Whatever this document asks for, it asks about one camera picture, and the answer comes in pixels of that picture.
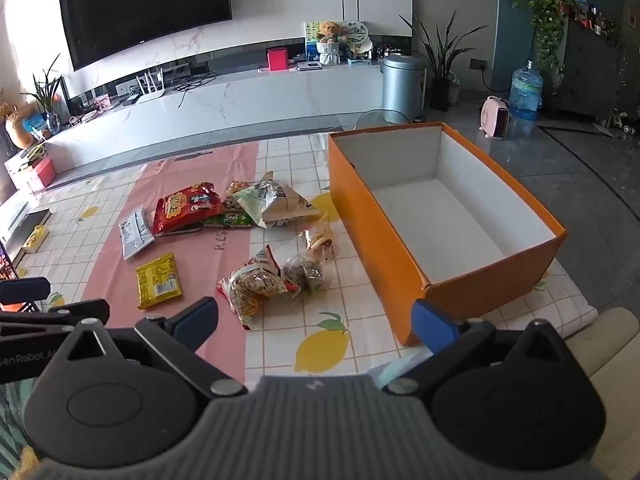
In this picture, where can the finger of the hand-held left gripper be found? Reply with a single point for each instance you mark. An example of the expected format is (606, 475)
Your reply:
(25, 291)
(50, 317)

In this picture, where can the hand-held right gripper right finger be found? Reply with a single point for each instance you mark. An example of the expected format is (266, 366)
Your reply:
(432, 321)

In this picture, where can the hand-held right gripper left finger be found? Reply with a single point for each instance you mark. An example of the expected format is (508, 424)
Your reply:
(197, 320)

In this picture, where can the yellow snack packet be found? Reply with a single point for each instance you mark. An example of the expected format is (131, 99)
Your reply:
(159, 280)

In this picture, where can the red white striped packet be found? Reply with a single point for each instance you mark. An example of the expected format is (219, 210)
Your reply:
(252, 285)

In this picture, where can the orange cardboard box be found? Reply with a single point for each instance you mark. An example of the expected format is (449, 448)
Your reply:
(380, 240)

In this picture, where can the green sausage packet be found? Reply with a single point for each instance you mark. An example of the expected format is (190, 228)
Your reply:
(227, 220)

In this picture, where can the grey foil packet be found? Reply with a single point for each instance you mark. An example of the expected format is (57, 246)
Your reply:
(135, 235)

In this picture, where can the clear packet dark snack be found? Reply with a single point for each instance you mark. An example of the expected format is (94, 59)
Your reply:
(302, 272)

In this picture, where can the red snack packet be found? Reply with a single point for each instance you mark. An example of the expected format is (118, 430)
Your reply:
(187, 205)

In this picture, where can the clear packet orange fried snack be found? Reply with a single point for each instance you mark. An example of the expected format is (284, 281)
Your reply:
(232, 195)

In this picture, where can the clear packet pale snack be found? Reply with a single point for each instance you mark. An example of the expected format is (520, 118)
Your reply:
(317, 242)

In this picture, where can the green white chip bag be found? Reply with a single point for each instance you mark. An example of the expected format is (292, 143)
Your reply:
(270, 200)

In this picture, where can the teal patterned blanket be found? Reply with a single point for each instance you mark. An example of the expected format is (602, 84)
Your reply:
(10, 425)

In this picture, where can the red storage box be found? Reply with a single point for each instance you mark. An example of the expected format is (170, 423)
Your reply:
(42, 175)

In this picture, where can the orange gourd vase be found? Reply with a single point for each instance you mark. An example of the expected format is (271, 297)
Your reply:
(20, 130)

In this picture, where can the beige cushion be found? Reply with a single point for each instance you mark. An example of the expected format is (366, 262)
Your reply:
(610, 360)

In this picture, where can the small grassy potted plant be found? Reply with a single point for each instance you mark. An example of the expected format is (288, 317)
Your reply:
(45, 95)

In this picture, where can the pink fan heater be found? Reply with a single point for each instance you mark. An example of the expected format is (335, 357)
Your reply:
(494, 117)

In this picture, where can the white marble tv cabinet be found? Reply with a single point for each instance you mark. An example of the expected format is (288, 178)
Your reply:
(250, 105)

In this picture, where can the white router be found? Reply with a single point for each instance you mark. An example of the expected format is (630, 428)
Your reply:
(150, 92)

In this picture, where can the silver trash bin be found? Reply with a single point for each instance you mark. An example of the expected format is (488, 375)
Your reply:
(402, 90)

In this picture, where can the blue water jug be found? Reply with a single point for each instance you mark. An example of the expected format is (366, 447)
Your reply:
(525, 92)

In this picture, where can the tall leafy potted plant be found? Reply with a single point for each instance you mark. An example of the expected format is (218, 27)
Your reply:
(440, 60)

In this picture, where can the white flat scale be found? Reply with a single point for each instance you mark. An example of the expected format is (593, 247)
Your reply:
(310, 66)

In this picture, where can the white vase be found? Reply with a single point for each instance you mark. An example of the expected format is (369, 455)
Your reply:
(327, 54)

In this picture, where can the grey chest of drawers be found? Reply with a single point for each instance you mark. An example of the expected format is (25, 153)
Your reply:
(585, 75)

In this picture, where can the round paper fan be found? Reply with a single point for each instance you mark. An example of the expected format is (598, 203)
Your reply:
(357, 35)

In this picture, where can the black curved television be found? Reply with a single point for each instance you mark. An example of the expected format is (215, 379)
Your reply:
(145, 10)

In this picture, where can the printed picture board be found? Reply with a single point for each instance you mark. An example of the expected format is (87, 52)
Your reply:
(311, 35)

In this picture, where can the hanging ivy plant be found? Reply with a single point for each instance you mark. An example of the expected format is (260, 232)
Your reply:
(550, 20)

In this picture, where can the row of bottles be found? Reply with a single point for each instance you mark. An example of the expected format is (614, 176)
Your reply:
(595, 17)

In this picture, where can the wall socket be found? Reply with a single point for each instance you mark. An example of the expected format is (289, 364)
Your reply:
(478, 64)

